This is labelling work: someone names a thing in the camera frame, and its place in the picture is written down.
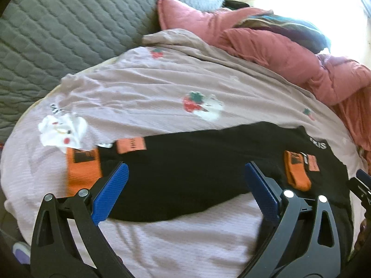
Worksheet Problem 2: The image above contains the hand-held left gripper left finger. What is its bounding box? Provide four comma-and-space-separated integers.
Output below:
30, 161, 137, 278

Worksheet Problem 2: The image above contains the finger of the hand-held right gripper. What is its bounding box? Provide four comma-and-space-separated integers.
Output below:
346, 178, 371, 207
356, 169, 371, 184

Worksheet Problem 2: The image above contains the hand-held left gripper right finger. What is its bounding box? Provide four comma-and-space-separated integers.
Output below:
240, 161, 340, 278

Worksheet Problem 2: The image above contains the black garment with orange cuffs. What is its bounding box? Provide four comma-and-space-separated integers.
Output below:
66, 122, 355, 255

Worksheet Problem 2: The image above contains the small white printed cloth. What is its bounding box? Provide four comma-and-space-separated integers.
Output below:
38, 114, 89, 154

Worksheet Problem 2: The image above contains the pink strawberry print blanket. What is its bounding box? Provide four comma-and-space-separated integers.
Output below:
0, 29, 368, 278

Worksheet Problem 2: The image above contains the pink comforter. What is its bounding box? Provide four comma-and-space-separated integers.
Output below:
220, 7, 371, 165

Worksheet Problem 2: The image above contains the dark teal striped pillow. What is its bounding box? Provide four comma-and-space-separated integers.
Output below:
232, 13, 332, 54

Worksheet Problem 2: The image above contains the grey quilted bed cover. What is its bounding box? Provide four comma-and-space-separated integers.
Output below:
0, 0, 227, 142

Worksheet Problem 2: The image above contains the dark cloth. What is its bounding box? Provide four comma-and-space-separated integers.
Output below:
224, 0, 251, 9

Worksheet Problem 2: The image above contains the pink ruffled pillow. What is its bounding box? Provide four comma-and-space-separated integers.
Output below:
157, 0, 261, 34

